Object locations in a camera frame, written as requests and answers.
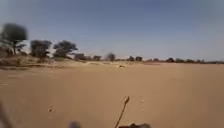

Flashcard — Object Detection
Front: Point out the row of trees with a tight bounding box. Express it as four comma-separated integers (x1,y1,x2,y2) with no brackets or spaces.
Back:
0,22,224,65

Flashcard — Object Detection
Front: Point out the robot's own part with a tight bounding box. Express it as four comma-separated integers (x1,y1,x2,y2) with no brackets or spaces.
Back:
68,121,82,128

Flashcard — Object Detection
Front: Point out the dry scrub strip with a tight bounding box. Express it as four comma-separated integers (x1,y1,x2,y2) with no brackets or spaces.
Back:
0,54,81,70

